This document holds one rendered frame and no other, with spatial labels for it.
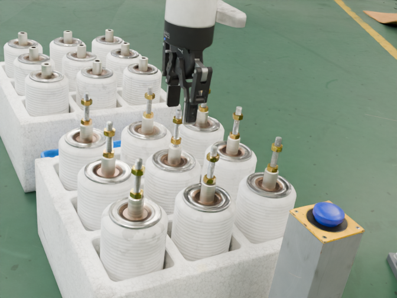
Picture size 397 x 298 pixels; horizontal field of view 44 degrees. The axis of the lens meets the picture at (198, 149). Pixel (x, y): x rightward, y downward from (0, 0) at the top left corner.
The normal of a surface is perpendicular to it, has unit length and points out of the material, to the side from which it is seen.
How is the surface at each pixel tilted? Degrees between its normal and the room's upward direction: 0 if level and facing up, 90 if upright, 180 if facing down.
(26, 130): 90
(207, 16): 90
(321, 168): 0
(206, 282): 90
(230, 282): 90
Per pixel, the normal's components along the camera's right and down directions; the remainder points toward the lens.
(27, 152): 0.49, 0.46
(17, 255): 0.11, -0.87
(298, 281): -0.87, 0.14
